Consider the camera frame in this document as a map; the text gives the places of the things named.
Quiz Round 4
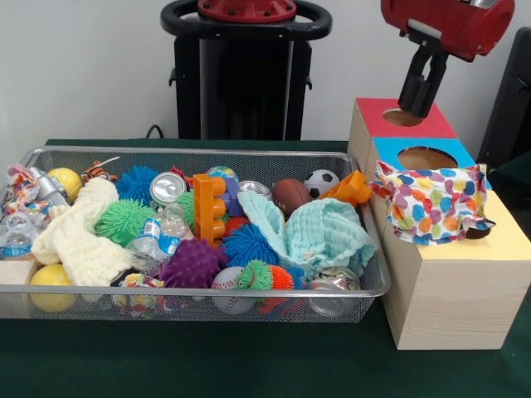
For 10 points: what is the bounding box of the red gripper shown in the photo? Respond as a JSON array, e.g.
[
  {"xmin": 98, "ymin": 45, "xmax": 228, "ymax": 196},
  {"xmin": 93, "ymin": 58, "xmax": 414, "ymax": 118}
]
[{"xmin": 380, "ymin": 0, "xmax": 515, "ymax": 119}]

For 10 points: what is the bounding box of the colourful polka dot cloth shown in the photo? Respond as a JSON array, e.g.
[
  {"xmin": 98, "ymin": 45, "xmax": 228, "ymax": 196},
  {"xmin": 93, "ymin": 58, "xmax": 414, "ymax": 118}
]
[{"xmin": 368, "ymin": 160, "xmax": 497, "ymax": 246}]

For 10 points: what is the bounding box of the long orange toy block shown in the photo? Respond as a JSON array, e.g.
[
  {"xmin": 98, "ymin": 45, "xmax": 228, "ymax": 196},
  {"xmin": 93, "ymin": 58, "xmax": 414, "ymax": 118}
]
[{"xmin": 319, "ymin": 168, "xmax": 373, "ymax": 207}]

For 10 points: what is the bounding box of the brown toy football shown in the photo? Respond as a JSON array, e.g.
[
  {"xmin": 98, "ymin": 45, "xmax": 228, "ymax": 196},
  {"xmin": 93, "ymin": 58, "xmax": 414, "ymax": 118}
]
[{"xmin": 272, "ymin": 177, "xmax": 314, "ymax": 216}]

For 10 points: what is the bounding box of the wooden box with three holes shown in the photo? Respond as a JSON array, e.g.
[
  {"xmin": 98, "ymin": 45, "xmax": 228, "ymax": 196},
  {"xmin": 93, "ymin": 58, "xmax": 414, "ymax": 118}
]
[{"xmin": 347, "ymin": 97, "xmax": 531, "ymax": 352}]

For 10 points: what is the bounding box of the silver mesh bin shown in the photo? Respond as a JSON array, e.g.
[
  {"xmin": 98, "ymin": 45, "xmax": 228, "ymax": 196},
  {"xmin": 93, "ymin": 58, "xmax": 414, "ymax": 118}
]
[{"xmin": 0, "ymin": 145, "xmax": 392, "ymax": 325}]

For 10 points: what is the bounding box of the dark green tablecloth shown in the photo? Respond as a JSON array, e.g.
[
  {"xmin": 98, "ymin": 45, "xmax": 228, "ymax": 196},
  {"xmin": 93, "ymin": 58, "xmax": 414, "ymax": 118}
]
[
  {"xmin": 0, "ymin": 138, "xmax": 531, "ymax": 398},
  {"xmin": 494, "ymin": 149, "xmax": 531, "ymax": 196}
]

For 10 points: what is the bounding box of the black and white soccer ball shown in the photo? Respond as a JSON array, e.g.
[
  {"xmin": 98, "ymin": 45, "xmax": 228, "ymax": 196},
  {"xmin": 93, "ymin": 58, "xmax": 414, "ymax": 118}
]
[{"xmin": 304, "ymin": 168, "xmax": 341, "ymax": 199}]

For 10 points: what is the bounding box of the mint green cloth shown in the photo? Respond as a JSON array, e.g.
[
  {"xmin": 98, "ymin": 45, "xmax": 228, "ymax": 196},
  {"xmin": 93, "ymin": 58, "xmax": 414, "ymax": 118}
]
[{"xmin": 236, "ymin": 190, "xmax": 379, "ymax": 277}]

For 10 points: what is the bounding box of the blue globe ball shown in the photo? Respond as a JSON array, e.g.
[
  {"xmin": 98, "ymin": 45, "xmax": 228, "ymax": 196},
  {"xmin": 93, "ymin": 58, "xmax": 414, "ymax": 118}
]
[{"xmin": 206, "ymin": 165, "xmax": 241, "ymax": 186}]

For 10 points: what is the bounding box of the purple spiky rubber ball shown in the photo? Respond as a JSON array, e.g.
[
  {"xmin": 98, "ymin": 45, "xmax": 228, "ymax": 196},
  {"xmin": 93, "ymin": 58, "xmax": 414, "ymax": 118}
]
[{"xmin": 158, "ymin": 238, "xmax": 229, "ymax": 289}]

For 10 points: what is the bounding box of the blue spiky rubber ball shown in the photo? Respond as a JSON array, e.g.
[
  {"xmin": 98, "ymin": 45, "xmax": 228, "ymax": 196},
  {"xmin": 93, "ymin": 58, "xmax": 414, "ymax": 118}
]
[{"xmin": 114, "ymin": 165, "xmax": 161, "ymax": 206}]

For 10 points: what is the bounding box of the yellow ball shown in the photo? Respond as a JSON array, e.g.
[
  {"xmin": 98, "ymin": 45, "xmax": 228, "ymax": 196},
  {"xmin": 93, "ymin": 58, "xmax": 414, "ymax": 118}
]
[
  {"xmin": 45, "ymin": 167, "xmax": 83, "ymax": 204},
  {"xmin": 28, "ymin": 264, "xmax": 78, "ymax": 313}
]

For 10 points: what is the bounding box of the cream yellow cloth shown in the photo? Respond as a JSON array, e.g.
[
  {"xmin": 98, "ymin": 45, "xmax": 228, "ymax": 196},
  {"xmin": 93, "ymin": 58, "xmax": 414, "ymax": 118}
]
[{"xmin": 31, "ymin": 177, "xmax": 136, "ymax": 288}]

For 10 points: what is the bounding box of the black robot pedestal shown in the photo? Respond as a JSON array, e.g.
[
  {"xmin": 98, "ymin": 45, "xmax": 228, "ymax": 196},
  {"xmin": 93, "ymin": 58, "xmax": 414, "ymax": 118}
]
[{"xmin": 159, "ymin": 0, "xmax": 333, "ymax": 141}]

